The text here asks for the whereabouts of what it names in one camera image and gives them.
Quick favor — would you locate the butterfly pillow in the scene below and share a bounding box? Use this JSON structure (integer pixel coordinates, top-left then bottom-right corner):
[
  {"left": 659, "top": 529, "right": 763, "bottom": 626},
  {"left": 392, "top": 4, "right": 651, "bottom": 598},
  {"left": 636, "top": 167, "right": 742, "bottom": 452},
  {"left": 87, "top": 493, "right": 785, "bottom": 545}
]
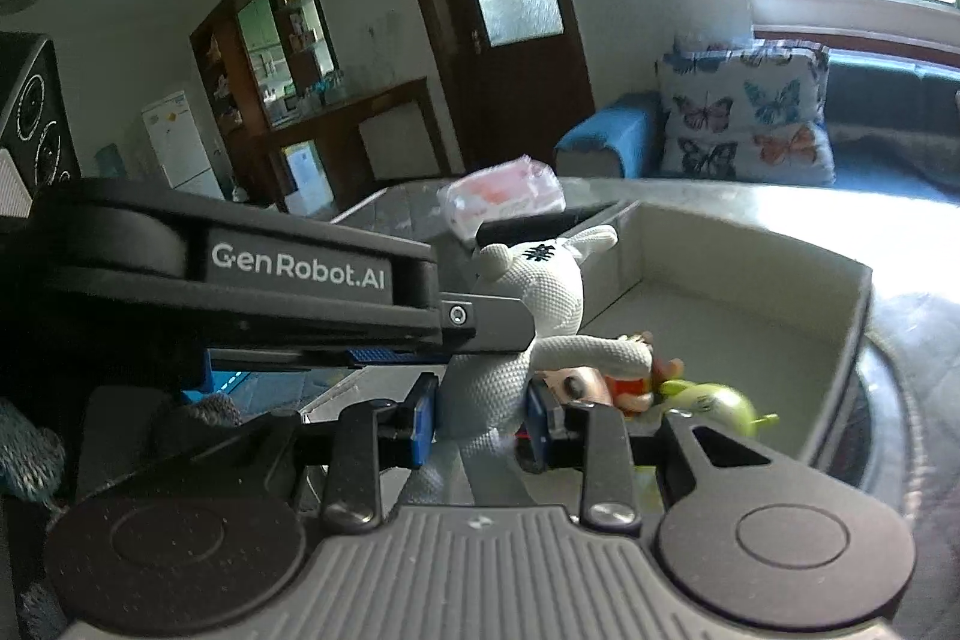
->
[{"left": 658, "top": 41, "right": 835, "bottom": 187}]

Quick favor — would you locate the round lazy susan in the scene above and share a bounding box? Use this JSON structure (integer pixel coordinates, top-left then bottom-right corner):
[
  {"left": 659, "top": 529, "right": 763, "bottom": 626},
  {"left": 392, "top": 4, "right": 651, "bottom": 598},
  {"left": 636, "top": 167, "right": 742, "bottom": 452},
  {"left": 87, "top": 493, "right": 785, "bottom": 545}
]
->
[{"left": 814, "top": 325, "right": 929, "bottom": 528}]

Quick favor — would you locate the wooden cabinet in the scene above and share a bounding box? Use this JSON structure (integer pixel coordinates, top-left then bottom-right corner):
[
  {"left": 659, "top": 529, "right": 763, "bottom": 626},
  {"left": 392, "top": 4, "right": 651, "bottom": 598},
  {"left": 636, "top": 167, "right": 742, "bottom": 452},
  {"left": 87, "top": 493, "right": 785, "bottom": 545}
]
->
[{"left": 190, "top": 0, "right": 452, "bottom": 211}]

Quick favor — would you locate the brown wooden door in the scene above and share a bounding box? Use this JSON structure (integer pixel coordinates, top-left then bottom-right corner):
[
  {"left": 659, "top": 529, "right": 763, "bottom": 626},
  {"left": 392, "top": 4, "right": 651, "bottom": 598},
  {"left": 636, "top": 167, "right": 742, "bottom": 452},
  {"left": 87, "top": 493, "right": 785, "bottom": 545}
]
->
[{"left": 418, "top": 0, "right": 596, "bottom": 170}]

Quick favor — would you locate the green apple toy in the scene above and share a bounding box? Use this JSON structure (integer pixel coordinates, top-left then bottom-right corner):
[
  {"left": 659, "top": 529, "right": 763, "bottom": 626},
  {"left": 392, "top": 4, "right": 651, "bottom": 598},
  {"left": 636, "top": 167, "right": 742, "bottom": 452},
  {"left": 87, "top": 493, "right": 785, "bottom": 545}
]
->
[{"left": 659, "top": 378, "right": 779, "bottom": 437}]

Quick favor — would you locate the white plush rabbit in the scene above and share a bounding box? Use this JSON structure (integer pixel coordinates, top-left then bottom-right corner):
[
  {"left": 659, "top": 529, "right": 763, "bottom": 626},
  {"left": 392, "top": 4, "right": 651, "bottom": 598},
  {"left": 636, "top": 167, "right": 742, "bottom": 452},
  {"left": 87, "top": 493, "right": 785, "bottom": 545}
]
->
[{"left": 398, "top": 226, "right": 652, "bottom": 507}]

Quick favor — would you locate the grey cardboard box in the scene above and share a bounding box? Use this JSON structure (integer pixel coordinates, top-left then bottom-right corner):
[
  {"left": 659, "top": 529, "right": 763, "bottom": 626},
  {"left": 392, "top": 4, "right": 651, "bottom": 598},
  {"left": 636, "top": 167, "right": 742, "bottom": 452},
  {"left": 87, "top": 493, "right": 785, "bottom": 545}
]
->
[{"left": 583, "top": 202, "right": 872, "bottom": 463}]

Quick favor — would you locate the gloved hand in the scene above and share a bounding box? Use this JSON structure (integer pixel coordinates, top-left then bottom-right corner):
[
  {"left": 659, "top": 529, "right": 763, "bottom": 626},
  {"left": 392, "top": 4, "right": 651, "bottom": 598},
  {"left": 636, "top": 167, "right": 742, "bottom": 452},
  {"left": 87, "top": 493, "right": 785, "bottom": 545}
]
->
[{"left": 0, "top": 391, "right": 246, "bottom": 640}]

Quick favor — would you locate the tissue pack near door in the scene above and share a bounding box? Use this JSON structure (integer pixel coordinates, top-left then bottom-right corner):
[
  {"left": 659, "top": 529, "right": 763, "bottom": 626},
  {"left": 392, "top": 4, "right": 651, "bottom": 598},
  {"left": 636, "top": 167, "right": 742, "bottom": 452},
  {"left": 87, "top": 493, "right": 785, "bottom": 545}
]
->
[{"left": 438, "top": 156, "right": 566, "bottom": 242}]

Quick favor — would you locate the small red figurine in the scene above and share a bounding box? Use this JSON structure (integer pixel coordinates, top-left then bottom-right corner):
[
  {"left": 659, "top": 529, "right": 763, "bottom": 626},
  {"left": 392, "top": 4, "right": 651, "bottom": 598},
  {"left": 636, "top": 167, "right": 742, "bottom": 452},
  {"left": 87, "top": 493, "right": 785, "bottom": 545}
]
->
[{"left": 607, "top": 357, "right": 685, "bottom": 416}]

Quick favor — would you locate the blue sofa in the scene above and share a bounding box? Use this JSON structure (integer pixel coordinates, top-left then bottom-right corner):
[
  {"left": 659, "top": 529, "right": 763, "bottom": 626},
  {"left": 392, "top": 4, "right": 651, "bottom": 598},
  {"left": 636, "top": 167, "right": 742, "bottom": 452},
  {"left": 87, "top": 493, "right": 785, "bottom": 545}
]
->
[{"left": 555, "top": 41, "right": 958, "bottom": 202}]

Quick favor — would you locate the white refrigerator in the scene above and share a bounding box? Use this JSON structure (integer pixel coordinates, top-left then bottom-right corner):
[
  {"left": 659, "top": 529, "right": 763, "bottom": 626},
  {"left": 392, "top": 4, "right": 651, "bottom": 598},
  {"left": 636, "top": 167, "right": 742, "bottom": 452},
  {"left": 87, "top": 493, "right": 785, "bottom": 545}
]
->
[{"left": 142, "top": 91, "right": 223, "bottom": 200}]

